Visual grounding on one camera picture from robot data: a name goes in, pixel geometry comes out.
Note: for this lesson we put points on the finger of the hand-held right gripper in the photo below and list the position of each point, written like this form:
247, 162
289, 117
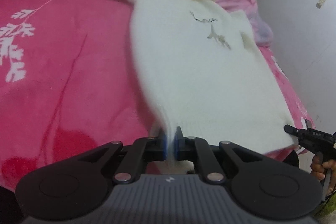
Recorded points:
292, 130
308, 124

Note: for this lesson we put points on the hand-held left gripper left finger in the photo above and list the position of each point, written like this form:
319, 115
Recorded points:
163, 145

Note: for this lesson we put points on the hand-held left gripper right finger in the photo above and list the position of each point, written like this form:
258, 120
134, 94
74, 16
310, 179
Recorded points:
179, 142

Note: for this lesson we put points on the cream knit sweater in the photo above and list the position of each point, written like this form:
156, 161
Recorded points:
197, 69

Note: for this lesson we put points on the person's right hand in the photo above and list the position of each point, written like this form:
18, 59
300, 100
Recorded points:
317, 166

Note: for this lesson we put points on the pink floral bed sheet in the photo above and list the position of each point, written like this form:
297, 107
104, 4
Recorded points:
65, 69

